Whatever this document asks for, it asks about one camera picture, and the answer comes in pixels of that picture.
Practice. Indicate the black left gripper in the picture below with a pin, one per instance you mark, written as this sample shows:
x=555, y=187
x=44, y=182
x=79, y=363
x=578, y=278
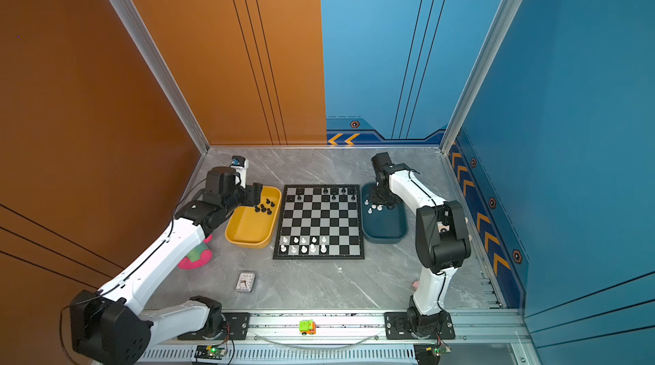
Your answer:
x=253, y=194

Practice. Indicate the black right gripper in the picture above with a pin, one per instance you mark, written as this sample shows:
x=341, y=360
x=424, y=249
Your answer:
x=374, y=199

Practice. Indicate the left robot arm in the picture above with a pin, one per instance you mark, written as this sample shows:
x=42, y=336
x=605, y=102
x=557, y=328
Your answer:
x=111, y=326

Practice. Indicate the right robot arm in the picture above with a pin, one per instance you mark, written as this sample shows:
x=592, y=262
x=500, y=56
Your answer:
x=442, y=243

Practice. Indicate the left green circuit board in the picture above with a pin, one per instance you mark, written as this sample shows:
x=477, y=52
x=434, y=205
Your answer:
x=211, y=354

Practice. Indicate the green circuit board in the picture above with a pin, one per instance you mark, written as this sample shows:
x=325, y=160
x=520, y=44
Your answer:
x=430, y=354
x=211, y=354

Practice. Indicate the right green circuit board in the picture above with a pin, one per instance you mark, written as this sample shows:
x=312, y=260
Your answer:
x=430, y=354

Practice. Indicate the yellow plastic tray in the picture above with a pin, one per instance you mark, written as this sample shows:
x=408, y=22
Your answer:
x=253, y=227

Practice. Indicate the dark teal plastic tray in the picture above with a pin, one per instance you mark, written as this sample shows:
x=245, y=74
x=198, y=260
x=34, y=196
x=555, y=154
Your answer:
x=382, y=224

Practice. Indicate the black white chessboard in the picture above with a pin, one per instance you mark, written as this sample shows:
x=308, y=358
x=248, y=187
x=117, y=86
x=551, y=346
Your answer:
x=320, y=222

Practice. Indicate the pink green plush toy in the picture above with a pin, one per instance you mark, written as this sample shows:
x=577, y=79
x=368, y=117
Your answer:
x=198, y=256

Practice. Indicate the small clear alarm clock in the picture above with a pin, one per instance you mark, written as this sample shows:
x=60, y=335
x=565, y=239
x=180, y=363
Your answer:
x=245, y=282

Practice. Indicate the green orange toy car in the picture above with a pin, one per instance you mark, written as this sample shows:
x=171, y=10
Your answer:
x=307, y=327

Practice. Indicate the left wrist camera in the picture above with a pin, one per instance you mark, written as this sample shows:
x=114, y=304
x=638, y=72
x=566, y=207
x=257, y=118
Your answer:
x=240, y=164

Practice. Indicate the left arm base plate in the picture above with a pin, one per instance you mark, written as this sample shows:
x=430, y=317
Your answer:
x=235, y=326

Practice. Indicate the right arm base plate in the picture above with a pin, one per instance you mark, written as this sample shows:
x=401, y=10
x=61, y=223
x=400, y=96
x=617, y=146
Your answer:
x=396, y=325

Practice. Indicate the aluminium front rail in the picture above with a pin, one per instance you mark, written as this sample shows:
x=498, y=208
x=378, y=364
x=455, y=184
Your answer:
x=350, y=326

